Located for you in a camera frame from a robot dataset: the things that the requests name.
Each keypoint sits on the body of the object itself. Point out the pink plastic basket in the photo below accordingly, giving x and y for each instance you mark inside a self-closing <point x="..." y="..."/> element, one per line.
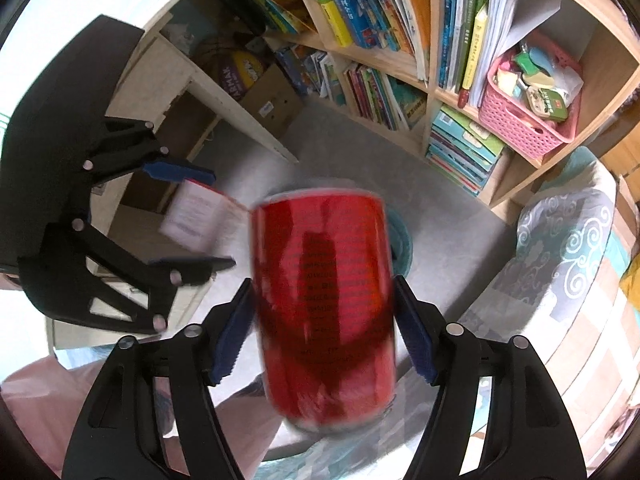
<point x="515" y="125"/>

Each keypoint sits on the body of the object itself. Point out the row of thin picture books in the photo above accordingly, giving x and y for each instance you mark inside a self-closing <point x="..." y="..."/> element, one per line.
<point x="370" y="95"/>

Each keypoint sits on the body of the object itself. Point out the wooden bookshelf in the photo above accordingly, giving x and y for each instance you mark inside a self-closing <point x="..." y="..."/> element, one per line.
<point x="600" y="75"/>

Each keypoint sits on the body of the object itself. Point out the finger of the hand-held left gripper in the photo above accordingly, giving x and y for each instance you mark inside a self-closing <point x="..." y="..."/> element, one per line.
<point x="175" y="172"/>
<point x="190" y="267"/>

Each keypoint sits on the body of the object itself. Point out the red drink can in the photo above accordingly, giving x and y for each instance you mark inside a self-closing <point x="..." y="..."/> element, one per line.
<point x="320" y="285"/>

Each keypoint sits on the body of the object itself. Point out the green lidded packet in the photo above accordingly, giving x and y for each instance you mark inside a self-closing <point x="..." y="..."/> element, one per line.
<point x="547" y="102"/>

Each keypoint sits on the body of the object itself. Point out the cardboard box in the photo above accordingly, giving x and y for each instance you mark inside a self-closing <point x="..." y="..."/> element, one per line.
<point x="272" y="105"/>

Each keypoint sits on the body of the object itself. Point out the row of blue children's books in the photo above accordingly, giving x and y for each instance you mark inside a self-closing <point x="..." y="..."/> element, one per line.
<point x="360" y="5"/>

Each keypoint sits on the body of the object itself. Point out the stack of flat teal books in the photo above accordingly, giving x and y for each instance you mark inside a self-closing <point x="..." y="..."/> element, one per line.
<point x="460" y="150"/>

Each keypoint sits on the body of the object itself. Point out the pink and blue printed mat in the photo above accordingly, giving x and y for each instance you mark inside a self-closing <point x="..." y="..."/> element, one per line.
<point x="40" y="410"/>

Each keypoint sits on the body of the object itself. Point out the patterned cushioned chair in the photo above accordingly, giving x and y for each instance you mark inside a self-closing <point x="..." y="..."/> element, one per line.
<point x="560" y="240"/>

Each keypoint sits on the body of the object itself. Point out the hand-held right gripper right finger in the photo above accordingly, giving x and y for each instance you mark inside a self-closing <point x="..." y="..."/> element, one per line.
<point x="417" y="340"/>

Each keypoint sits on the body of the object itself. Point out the row of upright green books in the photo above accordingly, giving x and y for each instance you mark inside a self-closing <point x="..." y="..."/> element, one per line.
<point x="465" y="35"/>

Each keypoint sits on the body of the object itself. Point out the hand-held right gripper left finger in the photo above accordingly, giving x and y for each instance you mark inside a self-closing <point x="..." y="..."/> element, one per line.
<point x="232" y="330"/>

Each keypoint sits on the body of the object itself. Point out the teal bin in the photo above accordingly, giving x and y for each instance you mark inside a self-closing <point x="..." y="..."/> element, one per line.
<point x="402" y="245"/>

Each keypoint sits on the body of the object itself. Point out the small white cube box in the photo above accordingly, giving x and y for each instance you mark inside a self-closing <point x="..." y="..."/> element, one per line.
<point x="200" y="220"/>

